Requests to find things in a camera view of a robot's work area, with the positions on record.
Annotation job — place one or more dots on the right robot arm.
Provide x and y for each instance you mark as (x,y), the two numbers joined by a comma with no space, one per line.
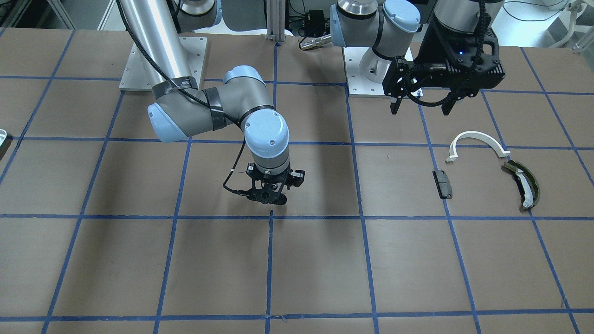
(182,109)

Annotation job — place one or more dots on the small black brake pad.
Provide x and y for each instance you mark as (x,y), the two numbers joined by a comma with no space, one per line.
(443,184)

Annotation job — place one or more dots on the white curved plastic bracket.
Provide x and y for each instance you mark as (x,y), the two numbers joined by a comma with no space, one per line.
(483,137)

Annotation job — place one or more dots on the silver ribbed metal tray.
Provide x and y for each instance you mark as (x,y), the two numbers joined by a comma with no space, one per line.
(3,139)

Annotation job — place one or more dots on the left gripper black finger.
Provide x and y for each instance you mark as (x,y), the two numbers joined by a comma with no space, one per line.
(395,104)
(451,99)

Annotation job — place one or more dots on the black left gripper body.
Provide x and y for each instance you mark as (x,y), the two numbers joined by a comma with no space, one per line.
(430,46)

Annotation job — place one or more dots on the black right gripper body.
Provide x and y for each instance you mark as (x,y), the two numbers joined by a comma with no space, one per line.
(297,176)

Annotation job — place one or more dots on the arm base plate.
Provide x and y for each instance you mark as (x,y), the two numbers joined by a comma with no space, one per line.
(139,75)
(365,72)

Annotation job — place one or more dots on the green curved brake shoe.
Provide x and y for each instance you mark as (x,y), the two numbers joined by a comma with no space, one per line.
(527,184)

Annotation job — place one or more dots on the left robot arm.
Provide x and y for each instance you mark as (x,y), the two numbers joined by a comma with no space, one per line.
(389,28)

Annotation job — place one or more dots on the aluminium frame post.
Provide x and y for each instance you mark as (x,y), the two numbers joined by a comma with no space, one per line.
(275,20)

